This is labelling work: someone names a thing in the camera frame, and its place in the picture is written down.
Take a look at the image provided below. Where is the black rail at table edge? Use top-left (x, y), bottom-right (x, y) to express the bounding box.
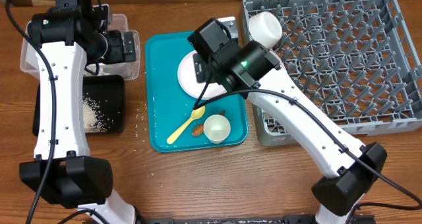
top-left (135, 212), bottom-right (377, 224)

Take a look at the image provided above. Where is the clear plastic waste bin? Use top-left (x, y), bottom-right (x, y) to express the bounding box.
top-left (20, 14), bottom-right (141, 80)

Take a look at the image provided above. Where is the grey dishwasher rack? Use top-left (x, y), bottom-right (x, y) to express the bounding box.
top-left (243, 0), bottom-right (421, 136)

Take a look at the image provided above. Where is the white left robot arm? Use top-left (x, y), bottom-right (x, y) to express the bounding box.
top-left (19, 0), bottom-right (143, 223)

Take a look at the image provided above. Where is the pile of white rice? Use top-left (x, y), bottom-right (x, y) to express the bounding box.
top-left (82, 97), bottom-right (106, 133)

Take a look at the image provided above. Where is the brown carrot-like food scrap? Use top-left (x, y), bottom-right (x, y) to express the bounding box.
top-left (192, 111), bottom-right (225, 137)

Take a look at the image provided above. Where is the black plastic tray bin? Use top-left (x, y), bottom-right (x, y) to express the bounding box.
top-left (32, 74), bottom-right (126, 138)

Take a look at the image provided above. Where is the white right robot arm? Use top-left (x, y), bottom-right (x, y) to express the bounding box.
top-left (187, 14), bottom-right (387, 223)

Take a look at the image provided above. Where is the yellow plastic spoon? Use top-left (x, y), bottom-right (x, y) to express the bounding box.
top-left (166, 106), bottom-right (206, 144)

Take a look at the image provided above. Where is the cream white cup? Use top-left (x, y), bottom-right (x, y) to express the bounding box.
top-left (204, 115), bottom-right (231, 144)

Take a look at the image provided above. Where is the pink round plate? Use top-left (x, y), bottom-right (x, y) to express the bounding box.
top-left (177, 50), bottom-right (227, 100)

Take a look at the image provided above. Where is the teal serving tray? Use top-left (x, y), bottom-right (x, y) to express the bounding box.
top-left (145, 32), bottom-right (249, 153)

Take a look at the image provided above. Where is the cream white bowl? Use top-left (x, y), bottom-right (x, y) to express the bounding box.
top-left (248, 11), bottom-right (283, 49)

